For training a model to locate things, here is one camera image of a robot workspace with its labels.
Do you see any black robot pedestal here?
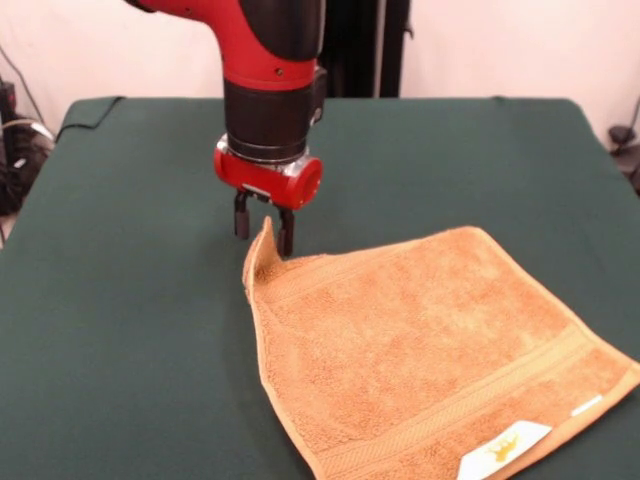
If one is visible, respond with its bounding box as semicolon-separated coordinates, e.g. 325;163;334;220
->
319;0;414;100

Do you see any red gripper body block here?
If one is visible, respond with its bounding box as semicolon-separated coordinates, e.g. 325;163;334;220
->
213;134;325;211

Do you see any dark green table cloth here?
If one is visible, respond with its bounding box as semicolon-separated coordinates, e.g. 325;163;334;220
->
0;96;640;480

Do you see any bundle of dark cables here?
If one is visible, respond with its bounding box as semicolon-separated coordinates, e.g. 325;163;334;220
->
0;112;57;217

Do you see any tan terry towel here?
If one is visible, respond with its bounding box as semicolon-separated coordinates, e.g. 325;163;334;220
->
242;215;640;480

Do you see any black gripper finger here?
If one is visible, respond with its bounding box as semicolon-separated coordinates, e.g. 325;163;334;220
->
233;192;251;240
276;207;296;258

